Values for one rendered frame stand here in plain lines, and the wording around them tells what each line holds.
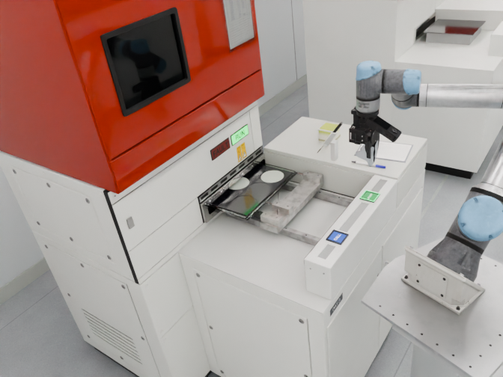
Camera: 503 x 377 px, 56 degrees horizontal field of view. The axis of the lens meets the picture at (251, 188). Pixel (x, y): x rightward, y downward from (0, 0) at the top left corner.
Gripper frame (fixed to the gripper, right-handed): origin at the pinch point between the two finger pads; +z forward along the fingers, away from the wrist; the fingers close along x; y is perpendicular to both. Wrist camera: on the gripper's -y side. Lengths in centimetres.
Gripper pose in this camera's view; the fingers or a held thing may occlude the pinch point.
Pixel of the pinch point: (372, 163)
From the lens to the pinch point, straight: 169.2
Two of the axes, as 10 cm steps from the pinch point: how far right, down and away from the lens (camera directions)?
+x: -5.7, 5.1, -6.5
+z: 1.2, 8.3, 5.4
